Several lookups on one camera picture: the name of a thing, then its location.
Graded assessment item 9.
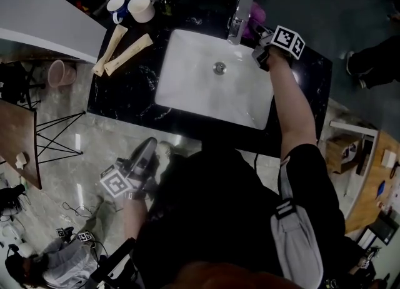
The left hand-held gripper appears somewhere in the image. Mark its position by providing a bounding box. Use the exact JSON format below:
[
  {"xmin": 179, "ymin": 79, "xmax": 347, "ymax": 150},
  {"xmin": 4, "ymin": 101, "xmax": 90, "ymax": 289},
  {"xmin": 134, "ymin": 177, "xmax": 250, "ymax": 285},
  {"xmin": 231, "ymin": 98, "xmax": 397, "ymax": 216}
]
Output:
[{"xmin": 99, "ymin": 136, "xmax": 159, "ymax": 200}]

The person's left forearm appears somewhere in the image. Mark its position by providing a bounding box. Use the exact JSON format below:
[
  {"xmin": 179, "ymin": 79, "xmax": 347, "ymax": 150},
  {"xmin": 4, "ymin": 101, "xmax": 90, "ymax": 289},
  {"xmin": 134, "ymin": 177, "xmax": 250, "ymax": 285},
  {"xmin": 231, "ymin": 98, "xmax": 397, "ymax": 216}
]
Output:
[{"xmin": 122, "ymin": 198, "xmax": 148, "ymax": 241}]

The green bottle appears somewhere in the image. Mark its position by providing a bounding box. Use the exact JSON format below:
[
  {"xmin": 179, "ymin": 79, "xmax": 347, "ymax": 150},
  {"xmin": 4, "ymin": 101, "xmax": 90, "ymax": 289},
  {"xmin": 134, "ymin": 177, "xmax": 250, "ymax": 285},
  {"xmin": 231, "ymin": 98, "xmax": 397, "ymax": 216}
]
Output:
[{"xmin": 158, "ymin": 0, "xmax": 173, "ymax": 16}]

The white sink basin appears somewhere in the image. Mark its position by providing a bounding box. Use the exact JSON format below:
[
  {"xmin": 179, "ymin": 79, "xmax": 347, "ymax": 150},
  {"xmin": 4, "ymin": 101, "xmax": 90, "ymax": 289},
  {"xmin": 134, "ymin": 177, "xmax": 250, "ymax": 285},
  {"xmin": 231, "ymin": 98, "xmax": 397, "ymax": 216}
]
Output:
[{"xmin": 154, "ymin": 28, "xmax": 275, "ymax": 131}]

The chrome faucet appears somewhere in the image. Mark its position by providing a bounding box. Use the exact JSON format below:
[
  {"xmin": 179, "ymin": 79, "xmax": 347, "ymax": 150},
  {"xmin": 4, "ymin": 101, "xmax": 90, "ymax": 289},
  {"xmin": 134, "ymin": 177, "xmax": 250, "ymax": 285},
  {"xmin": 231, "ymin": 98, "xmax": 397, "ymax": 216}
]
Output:
[{"xmin": 226, "ymin": 0, "xmax": 254, "ymax": 46}]

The black body-worn rig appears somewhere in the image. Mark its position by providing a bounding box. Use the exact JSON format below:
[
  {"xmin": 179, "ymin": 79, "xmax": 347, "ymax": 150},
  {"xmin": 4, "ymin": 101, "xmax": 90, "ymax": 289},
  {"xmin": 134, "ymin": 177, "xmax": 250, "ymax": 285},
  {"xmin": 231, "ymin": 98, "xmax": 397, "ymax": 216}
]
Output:
[{"xmin": 89, "ymin": 237, "xmax": 138, "ymax": 289}]

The cardboard box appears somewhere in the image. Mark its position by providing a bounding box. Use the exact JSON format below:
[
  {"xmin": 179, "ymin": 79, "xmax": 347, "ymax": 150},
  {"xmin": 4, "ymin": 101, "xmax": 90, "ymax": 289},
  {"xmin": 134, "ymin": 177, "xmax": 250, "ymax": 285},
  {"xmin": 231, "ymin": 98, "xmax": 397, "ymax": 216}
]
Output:
[{"xmin": 324, "ymin": 134, "xmax": 363, "ymax": 175}]

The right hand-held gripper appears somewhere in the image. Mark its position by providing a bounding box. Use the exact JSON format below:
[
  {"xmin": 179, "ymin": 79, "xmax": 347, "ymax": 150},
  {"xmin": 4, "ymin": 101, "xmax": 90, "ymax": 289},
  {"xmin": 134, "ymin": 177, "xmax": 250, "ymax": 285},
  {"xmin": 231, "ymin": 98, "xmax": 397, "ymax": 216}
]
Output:
[{"xmin": 251, "ymin": 24, "xmax": 306, "ymax": 73}]

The person's right forearm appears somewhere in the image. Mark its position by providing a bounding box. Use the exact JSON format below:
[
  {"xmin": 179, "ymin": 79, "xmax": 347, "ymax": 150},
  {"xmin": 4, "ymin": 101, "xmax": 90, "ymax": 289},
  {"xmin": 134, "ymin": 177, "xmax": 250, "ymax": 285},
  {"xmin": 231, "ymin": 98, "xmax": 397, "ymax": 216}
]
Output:
[{"xmin": 267, "ymin": 46, "xmax": 318, "ymax": 162}]

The black side chair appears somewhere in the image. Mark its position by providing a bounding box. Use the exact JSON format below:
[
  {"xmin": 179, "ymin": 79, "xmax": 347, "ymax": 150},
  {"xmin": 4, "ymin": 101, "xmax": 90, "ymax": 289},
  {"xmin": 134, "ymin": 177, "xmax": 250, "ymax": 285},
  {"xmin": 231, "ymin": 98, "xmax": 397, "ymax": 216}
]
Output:
[{"xmin": 0, "ymin": 60, "xmax": 47, "ymax": 109}]

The blue flat tool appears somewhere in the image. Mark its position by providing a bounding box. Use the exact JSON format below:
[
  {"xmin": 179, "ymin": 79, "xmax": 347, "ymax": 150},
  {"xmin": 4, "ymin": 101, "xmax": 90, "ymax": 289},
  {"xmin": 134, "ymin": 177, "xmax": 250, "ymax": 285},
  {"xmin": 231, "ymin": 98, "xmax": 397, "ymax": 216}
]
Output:
[{"xmin": 374, "ymin": 180, "xmax": 386, "ymax": 200}]

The crumpled white tissue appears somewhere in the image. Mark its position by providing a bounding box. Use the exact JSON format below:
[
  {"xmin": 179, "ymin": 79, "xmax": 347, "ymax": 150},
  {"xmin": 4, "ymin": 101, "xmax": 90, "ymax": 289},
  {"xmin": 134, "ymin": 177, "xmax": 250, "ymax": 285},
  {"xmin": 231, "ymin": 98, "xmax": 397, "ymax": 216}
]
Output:
[{"xmin": 14, "ymin": 152, "xmax": 29, "ymax": 170}]

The blue mug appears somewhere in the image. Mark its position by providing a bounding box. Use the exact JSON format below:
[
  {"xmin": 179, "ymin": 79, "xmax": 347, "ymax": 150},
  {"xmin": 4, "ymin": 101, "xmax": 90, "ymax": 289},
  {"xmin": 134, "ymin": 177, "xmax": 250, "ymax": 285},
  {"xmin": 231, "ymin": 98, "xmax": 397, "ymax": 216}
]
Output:
[{"xmin": 106, "ymin": 0, "xmax": 129, "ymax": 25}]

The person's black shirt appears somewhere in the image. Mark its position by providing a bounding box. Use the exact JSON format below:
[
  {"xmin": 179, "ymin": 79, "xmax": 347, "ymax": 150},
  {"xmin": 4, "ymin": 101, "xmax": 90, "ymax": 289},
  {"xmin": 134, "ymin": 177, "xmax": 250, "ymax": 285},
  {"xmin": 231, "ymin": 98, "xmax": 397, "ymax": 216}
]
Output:
[{"xmin": 132, "ymin": 143, "xmax": 346, "ymax": 289}]

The purple cloth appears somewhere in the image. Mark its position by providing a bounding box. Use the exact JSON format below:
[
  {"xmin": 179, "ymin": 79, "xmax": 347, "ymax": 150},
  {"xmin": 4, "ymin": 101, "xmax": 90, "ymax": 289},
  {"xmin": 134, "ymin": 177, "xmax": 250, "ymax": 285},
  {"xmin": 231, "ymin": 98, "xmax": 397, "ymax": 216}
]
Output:
[{"xmin": 242, "ymin": 1, "xmax": 267, "ymax": 40}]

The pink waste bin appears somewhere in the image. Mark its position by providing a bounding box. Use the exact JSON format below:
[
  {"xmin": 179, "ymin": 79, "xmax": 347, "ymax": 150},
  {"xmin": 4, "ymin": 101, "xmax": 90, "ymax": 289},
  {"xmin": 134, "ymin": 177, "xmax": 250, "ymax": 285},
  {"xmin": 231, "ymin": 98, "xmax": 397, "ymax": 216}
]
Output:
[{"xmin": 47, "ymin": 59, "xmax": 78, "ymax": 89}]

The person's dark cap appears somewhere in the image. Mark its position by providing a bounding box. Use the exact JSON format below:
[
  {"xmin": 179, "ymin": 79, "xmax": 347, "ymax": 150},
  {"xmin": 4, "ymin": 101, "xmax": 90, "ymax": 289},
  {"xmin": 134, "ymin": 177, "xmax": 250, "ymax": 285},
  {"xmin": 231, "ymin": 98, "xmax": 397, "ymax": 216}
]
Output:
[{"xmin": 162, "ymin": 261, "xmax": 303, "ymax": 289}]

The white mug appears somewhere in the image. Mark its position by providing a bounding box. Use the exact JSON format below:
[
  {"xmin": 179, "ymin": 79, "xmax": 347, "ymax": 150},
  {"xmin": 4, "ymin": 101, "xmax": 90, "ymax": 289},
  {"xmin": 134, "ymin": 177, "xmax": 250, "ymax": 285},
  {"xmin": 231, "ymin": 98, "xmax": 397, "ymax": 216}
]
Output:
[{"xmin": 127, "ymin": 0, "xmax": 156, "ymax": 23}]

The brown table with wire legs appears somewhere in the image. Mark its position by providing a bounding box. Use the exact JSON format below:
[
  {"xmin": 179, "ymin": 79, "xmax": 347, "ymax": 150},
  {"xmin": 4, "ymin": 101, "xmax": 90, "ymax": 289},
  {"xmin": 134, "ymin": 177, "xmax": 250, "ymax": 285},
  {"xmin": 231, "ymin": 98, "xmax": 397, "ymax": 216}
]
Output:
[{"xmin": 0, "ymin": 99, "xmax": 87, "ymax": 191}]

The white box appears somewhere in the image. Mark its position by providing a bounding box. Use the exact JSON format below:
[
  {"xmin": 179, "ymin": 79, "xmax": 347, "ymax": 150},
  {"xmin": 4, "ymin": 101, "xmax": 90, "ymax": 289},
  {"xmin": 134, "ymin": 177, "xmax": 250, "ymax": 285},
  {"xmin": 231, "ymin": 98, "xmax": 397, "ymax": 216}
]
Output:
[{"xmin": 381, "ymin": 149, "xmax": 397, "ymax": 169}]

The grey shoulder bag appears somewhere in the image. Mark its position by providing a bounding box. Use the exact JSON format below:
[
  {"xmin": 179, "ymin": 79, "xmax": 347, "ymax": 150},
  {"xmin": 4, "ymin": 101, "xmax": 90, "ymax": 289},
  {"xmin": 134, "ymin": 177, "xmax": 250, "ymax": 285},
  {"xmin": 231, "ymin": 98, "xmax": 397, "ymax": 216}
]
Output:
[{"xmin": 270, "ymin": 156, "xmax": 324, "ymax": 289}]

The light wooden table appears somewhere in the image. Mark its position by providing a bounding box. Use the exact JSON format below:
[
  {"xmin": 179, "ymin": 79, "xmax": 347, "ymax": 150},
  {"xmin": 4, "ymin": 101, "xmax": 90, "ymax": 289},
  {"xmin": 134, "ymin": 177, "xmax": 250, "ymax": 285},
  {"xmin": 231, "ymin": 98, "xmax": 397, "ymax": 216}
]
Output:
[{"xmin": 329, "ymin": 120, "xmax": 400, "ymax": 235}]

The beige paper packet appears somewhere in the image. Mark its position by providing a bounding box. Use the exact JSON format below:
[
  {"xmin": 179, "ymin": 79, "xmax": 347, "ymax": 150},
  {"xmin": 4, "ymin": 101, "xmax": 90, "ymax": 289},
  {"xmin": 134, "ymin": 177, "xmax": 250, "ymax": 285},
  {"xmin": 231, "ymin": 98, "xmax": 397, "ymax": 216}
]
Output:
[
  {"xmin": 103, "ymin": 33, "xmax": 154, "ymax": 77},
  {"xmin": 91, "ymin": 24, "xmax": 129, "ymax": 78}
]

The black marble vanity table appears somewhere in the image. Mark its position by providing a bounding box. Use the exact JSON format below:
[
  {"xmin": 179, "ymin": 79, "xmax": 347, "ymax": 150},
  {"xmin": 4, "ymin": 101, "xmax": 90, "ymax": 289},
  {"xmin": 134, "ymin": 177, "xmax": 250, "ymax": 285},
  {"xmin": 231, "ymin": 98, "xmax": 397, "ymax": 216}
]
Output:
[{"xmin": 86, "ymin": 6, "xmax": 333, "ymax": 159}]

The person's white shoe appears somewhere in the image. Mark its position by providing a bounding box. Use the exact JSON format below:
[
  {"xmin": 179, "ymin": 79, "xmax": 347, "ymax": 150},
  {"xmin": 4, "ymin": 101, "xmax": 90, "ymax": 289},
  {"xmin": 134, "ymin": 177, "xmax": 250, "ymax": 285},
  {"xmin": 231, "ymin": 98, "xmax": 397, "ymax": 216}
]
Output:
[{"xmin": 155, "ymin": 140, "xmax": 176, "ymax": 161}]

